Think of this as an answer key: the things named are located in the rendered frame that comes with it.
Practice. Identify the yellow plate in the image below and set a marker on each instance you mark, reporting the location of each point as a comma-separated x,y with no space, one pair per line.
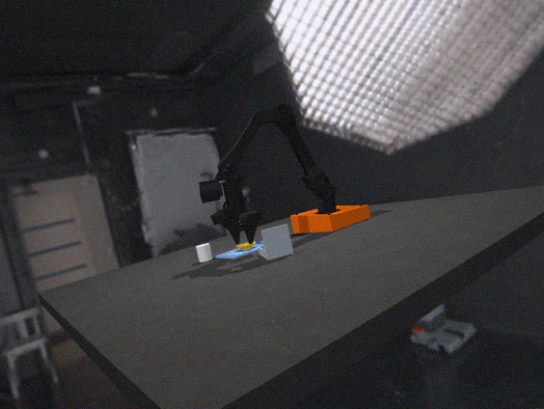
245,246

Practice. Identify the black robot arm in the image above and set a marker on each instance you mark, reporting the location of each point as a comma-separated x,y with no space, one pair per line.
315,179

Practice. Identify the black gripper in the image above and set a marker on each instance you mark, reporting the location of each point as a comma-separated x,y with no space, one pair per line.
250,219

